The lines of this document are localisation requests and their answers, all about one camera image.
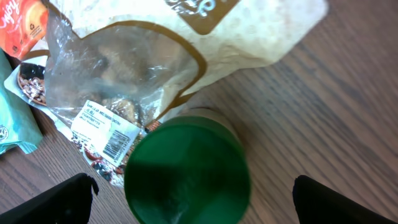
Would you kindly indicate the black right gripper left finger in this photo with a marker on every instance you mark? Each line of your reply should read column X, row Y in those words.
column 67, row 202

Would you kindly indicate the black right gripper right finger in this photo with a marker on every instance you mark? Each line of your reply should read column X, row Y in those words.
column 316, row 203

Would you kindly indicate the teal wet wipes pack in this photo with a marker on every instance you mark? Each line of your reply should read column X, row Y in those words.
column 18, row 125

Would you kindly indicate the green lid jar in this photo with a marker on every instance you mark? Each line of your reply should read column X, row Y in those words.
column 191, row 169

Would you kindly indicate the brown mushroom snack bag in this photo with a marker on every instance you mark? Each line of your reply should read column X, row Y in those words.
column 109, row 72

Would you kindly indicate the orange tissue pack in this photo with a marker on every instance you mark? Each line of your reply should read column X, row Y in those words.
column 23, row 24

